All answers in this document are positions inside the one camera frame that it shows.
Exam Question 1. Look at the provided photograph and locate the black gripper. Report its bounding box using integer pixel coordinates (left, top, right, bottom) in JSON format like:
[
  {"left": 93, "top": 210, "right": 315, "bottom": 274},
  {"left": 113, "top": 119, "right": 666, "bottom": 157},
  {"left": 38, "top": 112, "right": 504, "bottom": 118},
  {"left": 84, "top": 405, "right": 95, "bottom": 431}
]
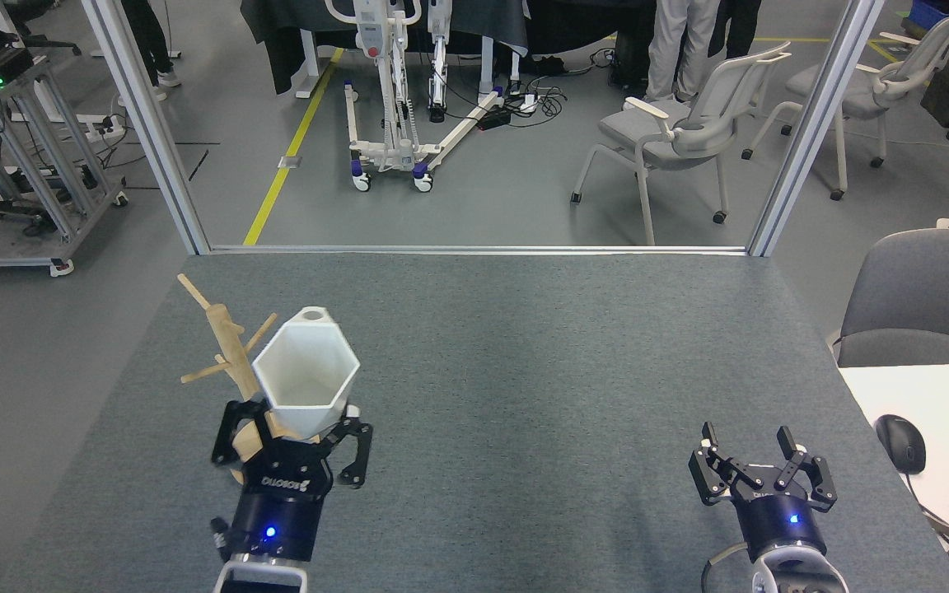
[
  {"left": 211, "top": 399, "right": 374, "bottom": 565},
  {"left": 688, "top": 422, "right": 839, "bottom": 563}
]

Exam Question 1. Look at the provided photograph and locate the white faceted cup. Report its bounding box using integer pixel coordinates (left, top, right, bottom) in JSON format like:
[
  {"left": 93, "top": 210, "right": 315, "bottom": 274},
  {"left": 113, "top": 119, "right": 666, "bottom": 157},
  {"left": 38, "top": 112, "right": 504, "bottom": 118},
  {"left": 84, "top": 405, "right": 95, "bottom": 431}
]
[{"left": 252, "top": 306, "right": 360, "bottom": 441}]

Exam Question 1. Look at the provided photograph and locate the wooden cup rack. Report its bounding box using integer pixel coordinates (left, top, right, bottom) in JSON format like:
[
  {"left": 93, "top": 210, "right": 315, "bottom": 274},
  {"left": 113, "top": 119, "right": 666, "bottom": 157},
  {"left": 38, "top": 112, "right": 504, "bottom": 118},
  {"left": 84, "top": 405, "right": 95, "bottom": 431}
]
[{"left": 177, "top": 273, "right": 302, "bottom": 488}]

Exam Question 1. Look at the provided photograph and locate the black computer mouse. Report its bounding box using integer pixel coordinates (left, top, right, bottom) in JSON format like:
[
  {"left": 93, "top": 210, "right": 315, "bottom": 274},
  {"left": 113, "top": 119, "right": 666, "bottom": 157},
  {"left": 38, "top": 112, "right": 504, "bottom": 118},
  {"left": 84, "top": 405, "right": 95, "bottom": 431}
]
[{"left": 876, "top": 414, "right": 927, "bottom": 475}]

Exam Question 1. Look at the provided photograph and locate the white desk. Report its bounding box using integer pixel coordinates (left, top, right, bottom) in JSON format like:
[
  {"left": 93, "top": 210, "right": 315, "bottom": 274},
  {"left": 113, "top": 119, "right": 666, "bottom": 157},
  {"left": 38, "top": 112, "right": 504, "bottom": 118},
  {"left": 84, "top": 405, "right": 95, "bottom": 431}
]
[{"left": 839, "top": 363, "right": 949, "bottom": 593}]

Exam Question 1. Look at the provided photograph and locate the dark grey office chair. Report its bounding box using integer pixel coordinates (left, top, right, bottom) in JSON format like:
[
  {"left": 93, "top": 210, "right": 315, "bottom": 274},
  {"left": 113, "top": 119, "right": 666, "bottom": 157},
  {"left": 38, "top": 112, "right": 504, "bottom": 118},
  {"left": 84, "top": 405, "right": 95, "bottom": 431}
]
[{"left": 827, "top": 218, "right": 949, "bottom": 368}]

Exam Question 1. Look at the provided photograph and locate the light grey armchair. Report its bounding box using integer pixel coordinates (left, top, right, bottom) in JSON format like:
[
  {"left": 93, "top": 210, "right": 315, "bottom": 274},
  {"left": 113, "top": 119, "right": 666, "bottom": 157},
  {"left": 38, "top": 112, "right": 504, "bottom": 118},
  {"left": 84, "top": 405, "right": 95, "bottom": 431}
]
[
  {"left": 741, "top": 2, "right": 949, "bottom": 202},
  {"left": 571, "top": 41, "right": 793, "bottom": 247}
]

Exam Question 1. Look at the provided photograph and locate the white stand on wheels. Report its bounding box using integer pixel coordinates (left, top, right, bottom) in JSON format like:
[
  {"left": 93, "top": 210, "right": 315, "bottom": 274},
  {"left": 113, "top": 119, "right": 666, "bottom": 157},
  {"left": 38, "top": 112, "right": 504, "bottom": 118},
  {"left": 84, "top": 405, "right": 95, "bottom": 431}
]
[{"left": 325, "top": 0, "right": 505, "bottom": 194}]

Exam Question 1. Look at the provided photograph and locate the black cloth covered table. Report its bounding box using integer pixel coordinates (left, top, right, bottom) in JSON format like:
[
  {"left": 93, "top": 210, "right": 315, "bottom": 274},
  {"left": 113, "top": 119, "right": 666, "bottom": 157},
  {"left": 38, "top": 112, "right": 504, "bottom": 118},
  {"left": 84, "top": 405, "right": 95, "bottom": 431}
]
[{"left": 240, "top": 0, "right": 648, "bottom": 96}]

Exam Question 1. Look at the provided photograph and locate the person in dark trousers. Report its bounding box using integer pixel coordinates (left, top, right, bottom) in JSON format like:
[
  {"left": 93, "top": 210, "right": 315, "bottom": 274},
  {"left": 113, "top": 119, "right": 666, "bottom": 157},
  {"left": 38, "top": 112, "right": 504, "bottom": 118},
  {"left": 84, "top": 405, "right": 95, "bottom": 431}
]
[
  {"left": 709, "top": 0, "right": 764, "bottom": 60},
  {"left": 119, "top": 0, "right": 183, "bottom": 103}
]

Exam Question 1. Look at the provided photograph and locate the person in pale trousers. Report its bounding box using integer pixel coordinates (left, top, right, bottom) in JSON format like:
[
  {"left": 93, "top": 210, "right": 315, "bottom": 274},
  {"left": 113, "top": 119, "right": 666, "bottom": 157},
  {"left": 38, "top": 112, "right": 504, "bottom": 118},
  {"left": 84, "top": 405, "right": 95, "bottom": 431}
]
[{"left": 646, "top": 0, "right": 722, "bottom": 104}]

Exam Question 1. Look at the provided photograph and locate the blue plastic bin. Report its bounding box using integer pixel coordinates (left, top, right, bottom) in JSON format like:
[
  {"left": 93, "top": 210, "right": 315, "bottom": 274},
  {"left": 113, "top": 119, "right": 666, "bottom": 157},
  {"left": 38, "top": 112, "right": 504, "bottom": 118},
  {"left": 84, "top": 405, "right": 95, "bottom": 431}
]
[{"left": 909, "top": 0, "right": 949, "bottom": 30}]

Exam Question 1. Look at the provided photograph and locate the silver aluminium cross rail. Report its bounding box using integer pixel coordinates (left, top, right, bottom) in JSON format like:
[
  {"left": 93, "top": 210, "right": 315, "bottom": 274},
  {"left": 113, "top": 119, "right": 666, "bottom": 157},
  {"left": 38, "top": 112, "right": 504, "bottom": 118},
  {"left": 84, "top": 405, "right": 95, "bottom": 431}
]
[{"left": 209, "top": 244, "right": 751, "bottom": 256}]

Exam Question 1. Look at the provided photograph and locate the silver aluminium post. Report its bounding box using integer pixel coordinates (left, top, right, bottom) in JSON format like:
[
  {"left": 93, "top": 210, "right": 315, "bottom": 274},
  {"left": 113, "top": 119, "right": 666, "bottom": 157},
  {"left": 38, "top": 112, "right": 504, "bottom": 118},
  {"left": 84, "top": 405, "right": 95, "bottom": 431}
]
[
  {"left": 82, "top": 0, "right": 212, "bottom": 256},
  {"left": 746, "top": 0, "right": 887, "bottom": 258}
]

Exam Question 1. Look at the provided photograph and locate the aluminium frame cart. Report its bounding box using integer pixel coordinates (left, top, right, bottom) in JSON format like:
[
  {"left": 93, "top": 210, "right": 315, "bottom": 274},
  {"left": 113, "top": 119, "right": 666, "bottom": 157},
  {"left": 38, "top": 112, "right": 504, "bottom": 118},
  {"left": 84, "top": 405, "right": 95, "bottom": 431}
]
[{"left": 0, "top": 0, "right": 129, "bottom": 278}]

